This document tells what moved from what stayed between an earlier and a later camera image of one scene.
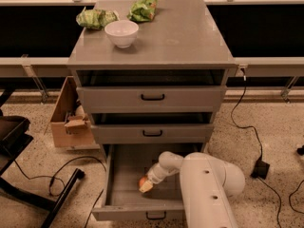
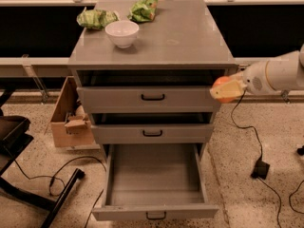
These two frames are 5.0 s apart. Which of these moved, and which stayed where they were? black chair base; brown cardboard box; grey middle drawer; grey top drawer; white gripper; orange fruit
Moved: orange fruit; white gripper
Stayed: grey middle drawer; brown cardboard box; grey top drawer; black chair base
